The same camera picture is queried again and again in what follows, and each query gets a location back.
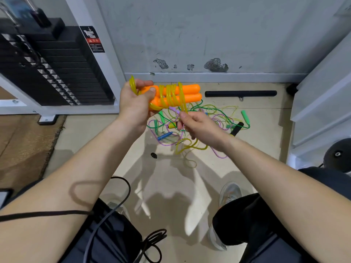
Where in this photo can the person's right hand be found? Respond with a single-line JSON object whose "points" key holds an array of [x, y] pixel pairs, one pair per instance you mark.
{"points": [[205, 130]]}

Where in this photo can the person's left hand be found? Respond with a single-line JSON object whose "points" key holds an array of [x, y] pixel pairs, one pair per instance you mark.
{"points": [[131, 106]]}

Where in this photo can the person's right thumb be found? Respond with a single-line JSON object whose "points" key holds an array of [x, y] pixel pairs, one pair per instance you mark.
{"points": [[192, 115]]}

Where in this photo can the person's left thumb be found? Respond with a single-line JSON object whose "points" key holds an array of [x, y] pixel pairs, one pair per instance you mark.
{"points": [[148, 93]]}

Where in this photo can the person's right forearm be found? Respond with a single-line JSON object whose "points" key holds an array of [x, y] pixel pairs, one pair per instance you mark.
{"points": [[288, 194]]}

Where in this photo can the person's left forearm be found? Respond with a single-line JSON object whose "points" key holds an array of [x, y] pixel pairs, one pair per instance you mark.
{"points": [[68, 188]]}

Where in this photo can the small black plastic piece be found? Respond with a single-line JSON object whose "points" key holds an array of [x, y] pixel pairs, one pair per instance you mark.
{"points": [[153, 155]]}

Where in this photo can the black and red warning sticker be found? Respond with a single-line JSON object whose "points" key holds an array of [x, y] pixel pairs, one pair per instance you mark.
{"points": [[92, 39]]}

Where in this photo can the person's grey right shoe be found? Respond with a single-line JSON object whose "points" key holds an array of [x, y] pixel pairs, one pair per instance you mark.
{"points": [[229, 193]]}

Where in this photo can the black weight stack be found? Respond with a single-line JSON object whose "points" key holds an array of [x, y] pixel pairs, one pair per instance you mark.
{"points": [[63, 68]]}

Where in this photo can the black trousers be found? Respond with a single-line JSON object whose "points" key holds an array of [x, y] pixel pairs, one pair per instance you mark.
{"points": [[241, 216]]}

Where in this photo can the white machine panel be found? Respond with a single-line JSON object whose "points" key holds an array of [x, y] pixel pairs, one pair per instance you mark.
{"points": [[320, 106]]}

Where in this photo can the brown floor mat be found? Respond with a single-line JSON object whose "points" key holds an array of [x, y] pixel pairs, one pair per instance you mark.
{"points": [[24, 150]]}

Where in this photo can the metal guide rod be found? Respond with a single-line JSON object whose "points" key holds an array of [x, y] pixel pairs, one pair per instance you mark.
{"points": [[28, 4]]}

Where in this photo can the black round weight plate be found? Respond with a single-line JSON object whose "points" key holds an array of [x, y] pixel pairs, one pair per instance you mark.
{"points": [[338, 154]]}

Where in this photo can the smartphone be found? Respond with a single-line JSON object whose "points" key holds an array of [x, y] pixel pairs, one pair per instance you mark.
{"points": [[4, 197]]}

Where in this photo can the white weight machine frame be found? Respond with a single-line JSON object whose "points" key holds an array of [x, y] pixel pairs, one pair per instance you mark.
{"points": [[107, 65]]}

